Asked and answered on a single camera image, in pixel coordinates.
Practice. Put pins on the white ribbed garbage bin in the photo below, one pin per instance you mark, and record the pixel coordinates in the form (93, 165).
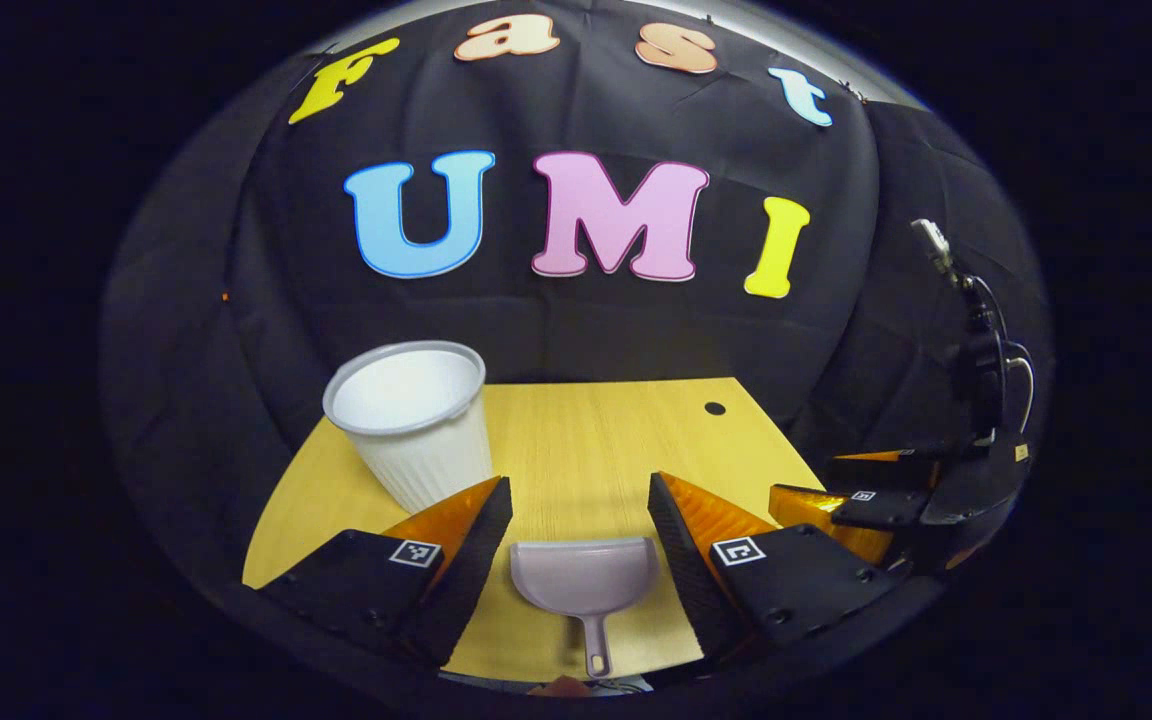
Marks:
(426, 450)

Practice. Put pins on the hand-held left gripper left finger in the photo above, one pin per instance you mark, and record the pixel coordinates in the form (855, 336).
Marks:
(466, 580)

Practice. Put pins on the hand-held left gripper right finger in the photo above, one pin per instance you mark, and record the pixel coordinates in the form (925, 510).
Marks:
(691, 570)

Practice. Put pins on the small lilac dustpan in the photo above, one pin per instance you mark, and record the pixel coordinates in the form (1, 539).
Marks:
(586, 575)

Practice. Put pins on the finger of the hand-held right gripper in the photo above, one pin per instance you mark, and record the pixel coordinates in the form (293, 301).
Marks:
(886, 472)
(881, 508)

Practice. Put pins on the wooden desktop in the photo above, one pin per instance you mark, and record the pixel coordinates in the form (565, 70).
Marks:
(586, 450)

